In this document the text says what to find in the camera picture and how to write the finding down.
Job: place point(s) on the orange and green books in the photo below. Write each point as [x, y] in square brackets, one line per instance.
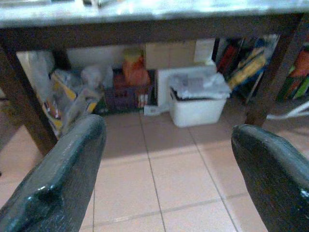
[298, 75]

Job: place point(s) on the white plastic bin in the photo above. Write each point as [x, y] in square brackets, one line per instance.
[196, 106]

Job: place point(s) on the brown cardboard box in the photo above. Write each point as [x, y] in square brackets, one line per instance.
[169, 54]

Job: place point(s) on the clear plastic bag with packages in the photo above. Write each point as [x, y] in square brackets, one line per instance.
[65, 96]

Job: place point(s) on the orange plastic bag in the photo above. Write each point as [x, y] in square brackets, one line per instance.
[135, 70]

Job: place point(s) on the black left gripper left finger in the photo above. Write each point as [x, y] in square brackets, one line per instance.
[60, 174]

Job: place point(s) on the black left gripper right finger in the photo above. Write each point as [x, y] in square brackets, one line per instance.
[275, 174]

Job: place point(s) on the purple plastic crate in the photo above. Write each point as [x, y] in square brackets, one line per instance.
[123, 96]

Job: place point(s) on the dark wooden table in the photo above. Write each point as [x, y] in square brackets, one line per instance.
[149, 26]

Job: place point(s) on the row of colourful books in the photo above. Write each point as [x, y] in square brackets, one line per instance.
[243, 65]

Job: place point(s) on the white flat box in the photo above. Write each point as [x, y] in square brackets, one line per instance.
[160, 91]

